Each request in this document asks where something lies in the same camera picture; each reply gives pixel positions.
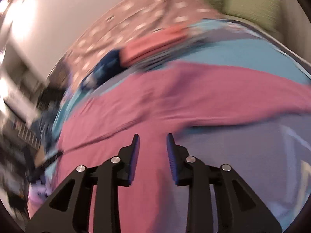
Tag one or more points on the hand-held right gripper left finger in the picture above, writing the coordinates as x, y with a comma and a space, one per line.
134, 160

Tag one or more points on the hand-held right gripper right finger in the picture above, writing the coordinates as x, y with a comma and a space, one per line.
172, 161

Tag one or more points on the pink garment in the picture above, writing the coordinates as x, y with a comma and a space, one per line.
184, 97

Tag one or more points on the navy star print cloth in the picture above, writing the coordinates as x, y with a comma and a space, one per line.
107, 64

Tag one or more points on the grey patterned folded cloth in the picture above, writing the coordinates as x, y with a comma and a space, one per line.
158, 59

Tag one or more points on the coral folded cloth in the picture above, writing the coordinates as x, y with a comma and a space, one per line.
150, 45

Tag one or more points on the blue geometric patterned blanket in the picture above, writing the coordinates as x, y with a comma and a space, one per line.
243, 51

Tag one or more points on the pink polka dot blanket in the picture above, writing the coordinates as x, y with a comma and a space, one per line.
150, 7

